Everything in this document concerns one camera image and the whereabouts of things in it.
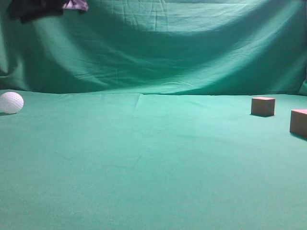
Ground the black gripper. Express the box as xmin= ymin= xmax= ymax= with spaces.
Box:
xmin=6 ymin=0 xmax=89 ymax=23

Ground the white dimpled golf ball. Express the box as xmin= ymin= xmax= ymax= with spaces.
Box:
xmin=0 ymin=92 xmax=24 ymax=114

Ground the brown wooden cube block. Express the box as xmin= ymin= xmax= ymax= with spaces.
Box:
xmin=251 ymin=97 xmax=276 ymax=117

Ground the brown cube block at edge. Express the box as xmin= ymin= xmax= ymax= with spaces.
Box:
xmin=290 ymin=109 xmax=307 ymax=138

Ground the green cloth backdrop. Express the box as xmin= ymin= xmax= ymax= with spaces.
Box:
xmin=0 ymin=0 xmax=307 ymax=230

